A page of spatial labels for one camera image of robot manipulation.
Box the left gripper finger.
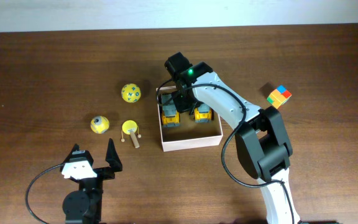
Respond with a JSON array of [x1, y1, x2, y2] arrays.
[[61, 144, 86, 172], [105, 138, 122, 172]]

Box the yellow grey dump truck toy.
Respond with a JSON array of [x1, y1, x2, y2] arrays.
[[161, 93, 180, 128]]

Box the yellow grey mixer truck toy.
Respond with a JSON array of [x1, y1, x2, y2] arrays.
[[194, 103, 213, 123]]

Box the multicolour puzzle cube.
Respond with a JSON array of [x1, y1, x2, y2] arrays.
[[267, 85, 292, 109]]

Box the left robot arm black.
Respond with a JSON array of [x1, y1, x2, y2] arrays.
[[60, 139, 122, 223]]

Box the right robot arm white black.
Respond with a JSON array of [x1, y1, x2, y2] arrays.
[[164, 52, 301, 223]]

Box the yellow ball with eye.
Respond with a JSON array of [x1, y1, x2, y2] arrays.
[[90, 116, 109, 134]]

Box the yellow wooden pellet drum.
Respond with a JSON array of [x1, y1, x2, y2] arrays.
[[121, 119, 142, 149]]

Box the white cardboard box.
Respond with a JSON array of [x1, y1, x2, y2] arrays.
[[155, 85, 224, 152]]

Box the yellow ball blue letters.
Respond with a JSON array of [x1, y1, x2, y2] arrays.
[[121, 83, 141, 103]]

